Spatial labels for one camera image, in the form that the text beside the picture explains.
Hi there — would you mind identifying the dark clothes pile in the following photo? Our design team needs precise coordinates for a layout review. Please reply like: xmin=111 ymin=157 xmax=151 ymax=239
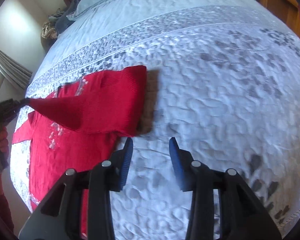
xmin=48 ymin=0 xmax=80 ymax=34

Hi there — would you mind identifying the brown patterned bag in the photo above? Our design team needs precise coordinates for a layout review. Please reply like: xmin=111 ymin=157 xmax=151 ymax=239
xmin=41 ymin=22 xmax=58 ymax=40

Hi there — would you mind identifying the floral quilted bedspread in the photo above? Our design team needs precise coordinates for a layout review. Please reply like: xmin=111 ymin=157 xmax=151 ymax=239
xmin=9 ymin=0 xmax=300 ymax=240

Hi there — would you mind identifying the person's left hand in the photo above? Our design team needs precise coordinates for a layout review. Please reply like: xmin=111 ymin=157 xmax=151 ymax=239
xmin=0 ymin=127 xmax=8 ymax=153

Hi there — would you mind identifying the red knitted sweater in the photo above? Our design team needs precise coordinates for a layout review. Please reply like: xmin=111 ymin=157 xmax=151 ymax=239
xmin=12 ymin=66 xmax=147 ymax=235

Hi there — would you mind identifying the beige window curtain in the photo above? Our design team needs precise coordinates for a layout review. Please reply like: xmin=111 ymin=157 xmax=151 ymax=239
xmin=0 ymin=50 xmax=32 ymax=89

